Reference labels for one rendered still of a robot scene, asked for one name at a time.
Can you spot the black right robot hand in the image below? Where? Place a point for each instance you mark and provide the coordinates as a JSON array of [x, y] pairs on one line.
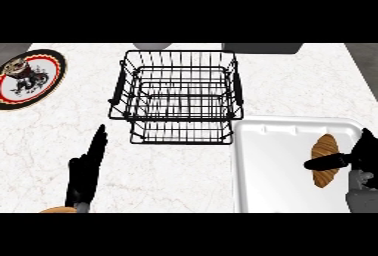
[[367, 156]]

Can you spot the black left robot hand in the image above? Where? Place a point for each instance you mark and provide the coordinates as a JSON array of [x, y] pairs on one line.
[[86, 170]]

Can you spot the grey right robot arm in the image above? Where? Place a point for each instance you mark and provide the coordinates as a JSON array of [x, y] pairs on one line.
[[362, 195]]

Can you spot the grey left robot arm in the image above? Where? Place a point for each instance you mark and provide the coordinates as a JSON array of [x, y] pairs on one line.
[[82, 207]]

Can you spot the brown croissant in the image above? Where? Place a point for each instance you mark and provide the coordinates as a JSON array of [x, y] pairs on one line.
[[326, 148]]

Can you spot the white tray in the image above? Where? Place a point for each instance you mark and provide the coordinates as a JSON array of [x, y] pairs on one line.
[[290, 166]]

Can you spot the tan rounded object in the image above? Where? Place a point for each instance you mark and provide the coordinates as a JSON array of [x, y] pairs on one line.
[[60, 210]]

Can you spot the round decorated plate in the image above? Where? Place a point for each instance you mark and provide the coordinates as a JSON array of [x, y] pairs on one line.
[[27, 78]]

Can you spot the dark grey appliance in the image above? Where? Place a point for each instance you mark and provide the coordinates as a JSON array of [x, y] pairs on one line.
[[261, 48]]

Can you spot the grey rounded object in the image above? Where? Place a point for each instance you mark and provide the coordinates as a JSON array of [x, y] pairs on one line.
[[151, 45]]

